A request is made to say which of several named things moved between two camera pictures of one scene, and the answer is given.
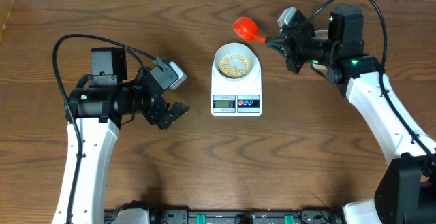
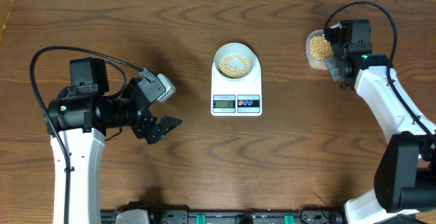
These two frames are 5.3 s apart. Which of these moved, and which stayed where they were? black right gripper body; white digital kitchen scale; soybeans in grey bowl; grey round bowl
Moved: black right gripper body
Stayed: grey round bowl; soybeans in grey bowl; white digital kitchen scale
